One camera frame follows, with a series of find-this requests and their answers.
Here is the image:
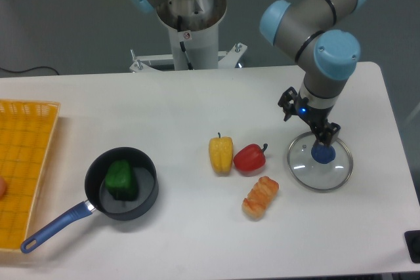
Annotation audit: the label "glass pot lid blue knob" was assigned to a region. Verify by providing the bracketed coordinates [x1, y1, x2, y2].
[287, 130, 354, 193]

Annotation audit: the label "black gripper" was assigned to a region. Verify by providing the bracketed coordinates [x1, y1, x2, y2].
[278, 87, 341, 147]

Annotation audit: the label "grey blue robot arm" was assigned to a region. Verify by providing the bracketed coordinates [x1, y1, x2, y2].
[131, 0, 366, 146]

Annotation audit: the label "orange shrimp sushi toy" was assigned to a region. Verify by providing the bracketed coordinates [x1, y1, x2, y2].
[241, 176, 280, 220]

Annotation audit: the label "black saucepan blue handle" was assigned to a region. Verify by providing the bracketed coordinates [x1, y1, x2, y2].
[20, 147, 159, 254]

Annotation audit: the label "black floor cable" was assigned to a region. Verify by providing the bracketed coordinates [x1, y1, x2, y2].
[0, 66, 60, 75]

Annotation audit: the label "yellow woven basket tray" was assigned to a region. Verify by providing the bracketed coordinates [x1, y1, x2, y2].
[1, 99, 60, 252]

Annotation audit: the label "green bell pepper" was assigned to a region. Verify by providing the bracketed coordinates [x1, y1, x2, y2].
[104, 159, 138, 201]

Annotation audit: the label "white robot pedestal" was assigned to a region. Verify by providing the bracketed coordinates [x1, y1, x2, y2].
[129, 0, 247, 73]

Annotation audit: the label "red bell pepper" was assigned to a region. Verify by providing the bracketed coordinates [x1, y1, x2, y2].
[233, 144, 268, 172]

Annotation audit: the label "black device at table edge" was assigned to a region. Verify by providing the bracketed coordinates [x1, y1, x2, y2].
[404, 230, 420, 264]

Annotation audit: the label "yellow bell pepper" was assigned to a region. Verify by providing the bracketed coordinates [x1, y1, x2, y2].
[209, 132, 234, 174]

